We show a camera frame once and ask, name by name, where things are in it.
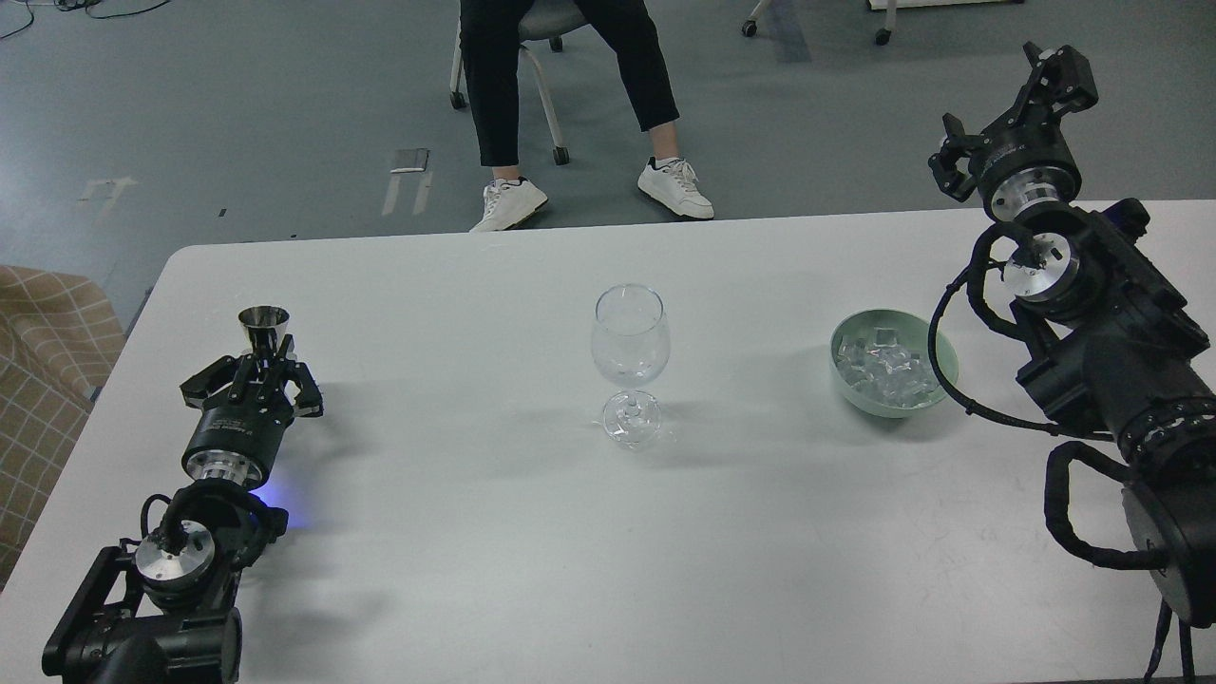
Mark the clear wine glass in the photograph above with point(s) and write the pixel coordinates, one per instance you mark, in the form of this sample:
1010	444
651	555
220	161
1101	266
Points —
630	347

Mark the green bowl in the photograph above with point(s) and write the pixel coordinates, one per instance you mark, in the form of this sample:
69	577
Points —
914	333

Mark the white office chair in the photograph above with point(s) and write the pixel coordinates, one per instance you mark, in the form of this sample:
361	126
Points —
548	22

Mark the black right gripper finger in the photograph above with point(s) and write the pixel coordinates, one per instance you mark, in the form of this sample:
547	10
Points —
1061	82
955	146

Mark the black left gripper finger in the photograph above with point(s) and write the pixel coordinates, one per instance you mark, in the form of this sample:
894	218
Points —
285	383
230	381

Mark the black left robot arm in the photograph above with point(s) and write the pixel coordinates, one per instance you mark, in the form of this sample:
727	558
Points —
164	608

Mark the checkered beige cloth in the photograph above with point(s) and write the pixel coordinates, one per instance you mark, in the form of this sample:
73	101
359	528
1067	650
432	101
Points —
60	340

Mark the white wheeled furniture base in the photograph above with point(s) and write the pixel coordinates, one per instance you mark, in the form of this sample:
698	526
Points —
874	22

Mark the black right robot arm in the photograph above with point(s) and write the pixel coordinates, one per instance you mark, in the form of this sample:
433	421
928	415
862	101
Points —
1109	343

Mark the grey object on floor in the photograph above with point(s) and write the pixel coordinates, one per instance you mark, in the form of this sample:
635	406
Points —
409	161

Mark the silver metal jigger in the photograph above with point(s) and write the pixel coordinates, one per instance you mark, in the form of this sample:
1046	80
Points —
265	327

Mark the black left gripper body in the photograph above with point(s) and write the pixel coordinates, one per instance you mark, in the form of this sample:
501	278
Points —
239	432

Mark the person in black trousers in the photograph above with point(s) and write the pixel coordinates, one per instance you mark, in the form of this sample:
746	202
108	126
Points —
486	60

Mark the clear ice cubes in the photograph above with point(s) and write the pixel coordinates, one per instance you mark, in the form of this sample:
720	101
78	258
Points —
881	368

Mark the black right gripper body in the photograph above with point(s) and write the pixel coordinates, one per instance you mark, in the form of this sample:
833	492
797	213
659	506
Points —
1021	166

